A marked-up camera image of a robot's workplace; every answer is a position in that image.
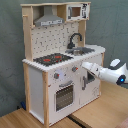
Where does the right red stove knob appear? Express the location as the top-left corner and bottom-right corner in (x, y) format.
(72, 66), (78, 72)

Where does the wooden toy kitchen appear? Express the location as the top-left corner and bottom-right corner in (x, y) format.
(22, 2), (105, 127)

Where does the red stove knob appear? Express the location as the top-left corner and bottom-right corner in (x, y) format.
(54, 73), (60, 79)
(72, 66), (78, 72)

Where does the black toy stovetop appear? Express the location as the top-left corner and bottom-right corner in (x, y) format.
(34, 53), (71, 66)

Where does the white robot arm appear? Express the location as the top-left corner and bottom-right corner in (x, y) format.
(82, 59), (128, 85)

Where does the left red stove knob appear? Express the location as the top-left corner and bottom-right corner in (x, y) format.
(54, 73), (60, 79)

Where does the grey toy sink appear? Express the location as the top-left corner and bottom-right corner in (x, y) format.
(66, 47), (94, 56)

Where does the white cupboard door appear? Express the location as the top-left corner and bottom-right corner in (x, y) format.
(80, 68), (100, 106)

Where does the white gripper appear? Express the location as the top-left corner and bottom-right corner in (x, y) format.
(82, 62), (102, 78)

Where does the grey range hood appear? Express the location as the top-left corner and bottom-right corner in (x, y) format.
(34, 5), (64, 27)

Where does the toy oven door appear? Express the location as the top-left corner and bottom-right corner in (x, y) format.
(55, 81), (74, 111)

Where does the black toy faucet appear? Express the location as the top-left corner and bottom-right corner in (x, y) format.
(67, 32), (83, 50)

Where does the toy microwave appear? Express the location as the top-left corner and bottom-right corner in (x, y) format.
(67, 3), (89, 21)

